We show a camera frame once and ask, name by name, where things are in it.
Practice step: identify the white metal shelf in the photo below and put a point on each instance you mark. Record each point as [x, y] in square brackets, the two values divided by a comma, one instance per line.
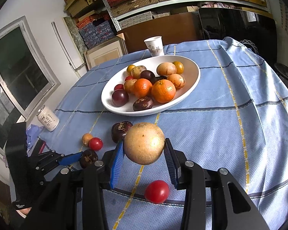
[135, 9]

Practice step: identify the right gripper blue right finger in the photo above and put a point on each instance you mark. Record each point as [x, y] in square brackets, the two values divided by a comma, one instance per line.
[232, 208]

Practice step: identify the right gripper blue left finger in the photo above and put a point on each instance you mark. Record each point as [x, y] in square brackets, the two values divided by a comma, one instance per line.
[56, 208]

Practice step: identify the small red tomato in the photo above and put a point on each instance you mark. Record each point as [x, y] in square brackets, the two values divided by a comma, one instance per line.
[119, 87]

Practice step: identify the framed picture panel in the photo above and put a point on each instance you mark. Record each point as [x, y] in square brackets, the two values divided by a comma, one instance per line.
[109, 50]

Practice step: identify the red-cased smartphone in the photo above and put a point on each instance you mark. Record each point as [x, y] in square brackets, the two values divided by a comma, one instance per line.
[39, 147]

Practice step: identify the large orange mandarin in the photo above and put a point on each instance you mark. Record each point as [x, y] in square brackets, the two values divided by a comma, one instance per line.
[163, 91]

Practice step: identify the dark brown mangosteen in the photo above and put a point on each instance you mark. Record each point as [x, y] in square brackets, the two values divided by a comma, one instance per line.
[143, 104]

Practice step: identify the round tan pear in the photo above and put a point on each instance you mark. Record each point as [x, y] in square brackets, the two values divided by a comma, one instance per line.
[166, 68]

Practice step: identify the purple cloth pile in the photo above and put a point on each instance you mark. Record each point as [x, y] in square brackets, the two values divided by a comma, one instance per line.
[32, 133]

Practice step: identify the pale tan pear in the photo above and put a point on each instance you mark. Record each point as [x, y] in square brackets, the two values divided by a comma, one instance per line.
[129, 85]

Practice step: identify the white paper cup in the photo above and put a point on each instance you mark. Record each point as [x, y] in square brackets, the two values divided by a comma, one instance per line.
[155, 46]

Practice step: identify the red cherry tomato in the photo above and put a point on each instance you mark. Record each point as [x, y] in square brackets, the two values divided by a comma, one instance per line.
[129, 78]

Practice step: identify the streaked orange tomato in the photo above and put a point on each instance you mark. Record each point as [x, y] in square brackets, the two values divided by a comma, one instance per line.
[177, 80]

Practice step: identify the window with white frame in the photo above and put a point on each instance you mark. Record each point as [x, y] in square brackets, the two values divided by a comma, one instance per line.
[26, 79]

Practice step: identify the wooden chair back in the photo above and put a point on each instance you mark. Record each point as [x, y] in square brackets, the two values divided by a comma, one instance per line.
[173, 29]

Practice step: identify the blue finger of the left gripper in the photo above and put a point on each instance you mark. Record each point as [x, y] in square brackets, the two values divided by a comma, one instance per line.
[66, 160]

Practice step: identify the black stool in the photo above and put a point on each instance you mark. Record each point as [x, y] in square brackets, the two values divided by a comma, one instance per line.
[281, 70]

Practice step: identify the large tan pear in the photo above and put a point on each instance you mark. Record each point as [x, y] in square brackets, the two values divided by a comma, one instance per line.
[144, 143]

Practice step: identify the small tan round fruit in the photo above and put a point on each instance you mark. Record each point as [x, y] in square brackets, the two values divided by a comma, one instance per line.
[86, 138]

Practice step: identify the tan speckled pear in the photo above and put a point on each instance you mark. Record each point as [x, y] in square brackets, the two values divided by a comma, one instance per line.
[136, 71]

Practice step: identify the blue checked tablecloth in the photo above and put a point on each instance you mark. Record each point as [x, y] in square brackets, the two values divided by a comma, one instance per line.
[236, 118]

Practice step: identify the small yellow-orange fruit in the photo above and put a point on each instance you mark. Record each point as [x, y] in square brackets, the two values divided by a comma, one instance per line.
[179, 67]

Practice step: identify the white drink can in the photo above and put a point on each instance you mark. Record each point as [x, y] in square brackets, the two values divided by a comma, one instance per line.
[47, 118]

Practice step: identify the person's left hand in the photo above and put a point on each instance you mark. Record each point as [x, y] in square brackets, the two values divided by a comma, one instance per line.
[24, 212]

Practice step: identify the dark red plum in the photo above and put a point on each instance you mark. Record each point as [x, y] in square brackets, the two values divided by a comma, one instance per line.
[146, 74]
[120, 97]

